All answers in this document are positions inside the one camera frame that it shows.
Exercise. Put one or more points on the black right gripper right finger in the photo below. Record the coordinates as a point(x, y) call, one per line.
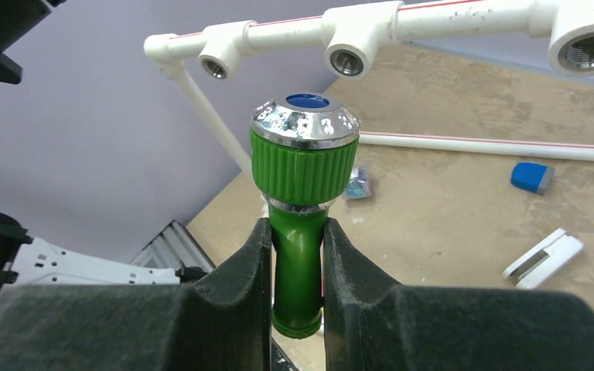
point(373, 322)

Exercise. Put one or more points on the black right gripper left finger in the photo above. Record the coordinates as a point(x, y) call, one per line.
point(220, 322)

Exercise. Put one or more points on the green plastic water faucet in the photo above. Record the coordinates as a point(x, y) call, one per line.
point(303, 147)

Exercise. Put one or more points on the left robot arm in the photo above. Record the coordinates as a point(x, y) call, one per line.
point(172, 257)

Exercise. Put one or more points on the small blue foil packet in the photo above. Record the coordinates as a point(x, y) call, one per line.
point(359, 185)

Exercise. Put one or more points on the white plastic clip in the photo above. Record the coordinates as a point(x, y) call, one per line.
point(543, 260)

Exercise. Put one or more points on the blue grey small block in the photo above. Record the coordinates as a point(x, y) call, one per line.
point(532, 177)

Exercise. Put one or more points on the white PVC pipe frame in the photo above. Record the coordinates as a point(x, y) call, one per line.
point(352, 36)

